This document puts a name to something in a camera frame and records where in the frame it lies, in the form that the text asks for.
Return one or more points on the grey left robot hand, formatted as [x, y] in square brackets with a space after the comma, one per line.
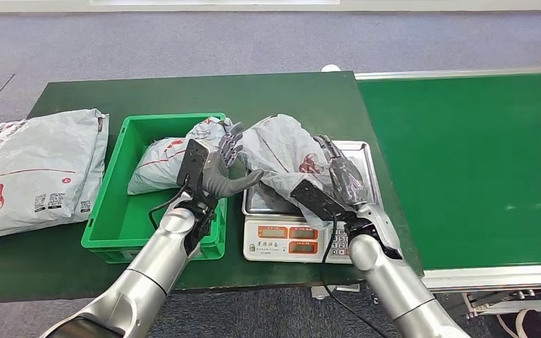
[219, 177]

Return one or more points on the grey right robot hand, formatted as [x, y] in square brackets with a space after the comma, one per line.
[347, 182]

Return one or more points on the grey parcel bag red print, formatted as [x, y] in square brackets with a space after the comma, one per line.
[163, 163]

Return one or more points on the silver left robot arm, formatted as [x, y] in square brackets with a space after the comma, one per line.
[154, 275]

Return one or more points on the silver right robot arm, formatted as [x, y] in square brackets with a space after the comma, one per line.
[392, 284]

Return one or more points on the green conveyor belt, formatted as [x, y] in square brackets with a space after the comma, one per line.
[485, 140]

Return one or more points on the large flat grey parcel bag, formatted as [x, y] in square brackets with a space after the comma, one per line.
[32, 172]

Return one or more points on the steel weighing tray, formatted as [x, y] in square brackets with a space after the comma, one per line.
[364, 156]

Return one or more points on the white electronic scale body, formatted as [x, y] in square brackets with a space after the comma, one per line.
[270, 254]

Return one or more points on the green plastic crate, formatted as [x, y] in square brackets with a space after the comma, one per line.
[121, 224]

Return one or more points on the white round cap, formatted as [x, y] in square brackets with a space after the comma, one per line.
[330, 68]

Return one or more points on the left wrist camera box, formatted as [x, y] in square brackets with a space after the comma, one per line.
[193, 161]

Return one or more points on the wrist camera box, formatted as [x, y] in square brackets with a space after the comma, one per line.
[193, 161]
[315, 198]

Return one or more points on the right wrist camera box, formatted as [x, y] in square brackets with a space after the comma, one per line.
[315, 198]

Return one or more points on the grey table foot bracket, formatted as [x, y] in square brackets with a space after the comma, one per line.
[322, 292]

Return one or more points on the aluminium conveyor frame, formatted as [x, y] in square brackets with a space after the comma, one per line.
[508, 277]

